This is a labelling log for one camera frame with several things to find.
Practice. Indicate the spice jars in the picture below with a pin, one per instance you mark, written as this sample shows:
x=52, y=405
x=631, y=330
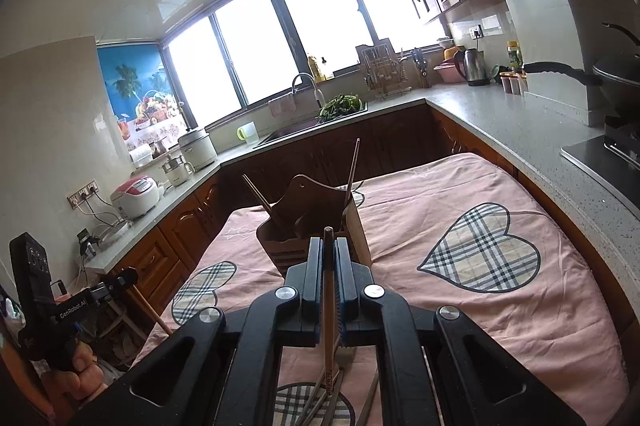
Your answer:
x=514, y=84

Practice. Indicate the knife block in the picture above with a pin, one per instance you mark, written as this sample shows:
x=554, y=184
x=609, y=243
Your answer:
x=422, y=71

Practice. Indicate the curved metal faucet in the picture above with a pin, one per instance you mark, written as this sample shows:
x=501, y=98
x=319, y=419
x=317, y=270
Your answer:
x=317, y=96

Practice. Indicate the paper towel roll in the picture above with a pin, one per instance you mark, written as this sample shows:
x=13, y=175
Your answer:
x=141, y=155

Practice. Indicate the pink dish cloth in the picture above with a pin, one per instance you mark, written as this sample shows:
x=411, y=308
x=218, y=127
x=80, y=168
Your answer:
x=282, y=107

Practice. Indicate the black clamp device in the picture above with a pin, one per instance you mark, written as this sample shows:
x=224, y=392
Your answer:
x=89, y=246

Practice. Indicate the wooden base cabinets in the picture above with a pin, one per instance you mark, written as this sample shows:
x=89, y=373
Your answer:
x=165, y=236

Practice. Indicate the green leafy vegetables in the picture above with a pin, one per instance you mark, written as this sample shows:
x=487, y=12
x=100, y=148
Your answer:
x=340, y=106

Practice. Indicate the large metal fork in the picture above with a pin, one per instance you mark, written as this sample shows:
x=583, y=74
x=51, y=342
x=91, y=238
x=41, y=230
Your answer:
x=346, y=357

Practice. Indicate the wooden utensil holder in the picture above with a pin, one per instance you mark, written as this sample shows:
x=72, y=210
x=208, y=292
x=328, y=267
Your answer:
x=320, y=216

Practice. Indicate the small white electric pot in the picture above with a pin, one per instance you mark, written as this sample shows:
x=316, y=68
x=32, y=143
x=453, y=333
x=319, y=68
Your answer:
x=177, y=171

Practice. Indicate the steel electric kettle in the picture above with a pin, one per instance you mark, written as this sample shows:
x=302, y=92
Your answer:
x=475, y=67

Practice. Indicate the wooden chopstick with patterned end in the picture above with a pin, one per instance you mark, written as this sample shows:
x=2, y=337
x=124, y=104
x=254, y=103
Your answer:
x=152, y=313
x=329, y=306

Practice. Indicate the person's left hand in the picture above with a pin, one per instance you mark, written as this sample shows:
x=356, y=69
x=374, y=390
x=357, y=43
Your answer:
x=80, y=368

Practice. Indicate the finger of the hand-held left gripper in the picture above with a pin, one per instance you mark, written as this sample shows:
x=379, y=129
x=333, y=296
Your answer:
x=115, y=283

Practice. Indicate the pink blanket with plaid hearts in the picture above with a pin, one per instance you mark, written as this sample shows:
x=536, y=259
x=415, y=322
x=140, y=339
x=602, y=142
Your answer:
x=450, y=306

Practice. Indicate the pink basin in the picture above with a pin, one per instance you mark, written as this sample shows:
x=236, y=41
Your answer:
x=447, y=74

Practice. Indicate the wall socket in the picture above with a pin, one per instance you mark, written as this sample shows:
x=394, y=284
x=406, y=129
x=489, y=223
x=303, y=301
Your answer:
x=476, y=31

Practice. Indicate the plain brown chopstick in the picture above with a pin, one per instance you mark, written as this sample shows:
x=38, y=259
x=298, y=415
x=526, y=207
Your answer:
x=264, y=201
x=257, y=198

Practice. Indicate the printed palm and fruit blind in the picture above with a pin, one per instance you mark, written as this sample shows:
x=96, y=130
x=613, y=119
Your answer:
x=140, y=96

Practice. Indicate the metal dish rack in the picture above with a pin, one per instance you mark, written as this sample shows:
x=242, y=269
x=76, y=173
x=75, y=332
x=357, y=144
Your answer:
x=382, y=69

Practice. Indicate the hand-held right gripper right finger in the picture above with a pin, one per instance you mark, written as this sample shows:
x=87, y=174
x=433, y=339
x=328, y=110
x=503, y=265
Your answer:
x=345, y=286

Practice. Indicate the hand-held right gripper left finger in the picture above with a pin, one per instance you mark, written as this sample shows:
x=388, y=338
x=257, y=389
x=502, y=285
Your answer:
x=312, y=286

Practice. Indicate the grey kitchen counter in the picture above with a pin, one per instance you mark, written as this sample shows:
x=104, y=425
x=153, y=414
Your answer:
x=525, y=121

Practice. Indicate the white bowl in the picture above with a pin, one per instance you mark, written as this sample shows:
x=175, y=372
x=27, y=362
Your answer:
x=445, y=43

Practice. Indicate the large white cooker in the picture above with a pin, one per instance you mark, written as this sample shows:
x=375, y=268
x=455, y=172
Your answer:
x=197, y=150

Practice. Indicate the wall socket strip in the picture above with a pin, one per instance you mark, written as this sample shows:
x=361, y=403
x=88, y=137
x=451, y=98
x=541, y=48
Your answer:
x=82, y=193

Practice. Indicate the gas stove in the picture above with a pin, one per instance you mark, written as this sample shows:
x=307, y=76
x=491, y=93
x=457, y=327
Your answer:
x=610, y=156

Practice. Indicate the kitchen sink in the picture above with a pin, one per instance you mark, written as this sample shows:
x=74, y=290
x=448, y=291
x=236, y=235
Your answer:
x=300, y=129

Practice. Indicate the black wok with lid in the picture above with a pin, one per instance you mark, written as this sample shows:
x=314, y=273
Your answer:
x=615, y=76

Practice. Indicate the white and pink rice cooker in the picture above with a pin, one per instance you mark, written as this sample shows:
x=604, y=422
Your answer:
x=135, y=198

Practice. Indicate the bottle with yellow lid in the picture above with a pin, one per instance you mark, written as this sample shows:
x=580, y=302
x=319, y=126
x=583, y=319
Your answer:
x=515, y=56

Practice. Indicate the kitchen window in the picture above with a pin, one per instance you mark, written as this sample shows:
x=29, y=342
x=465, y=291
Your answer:
x=310, y=21

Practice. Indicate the orange bowl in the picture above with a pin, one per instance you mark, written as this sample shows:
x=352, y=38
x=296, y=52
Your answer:
x=451, y=54

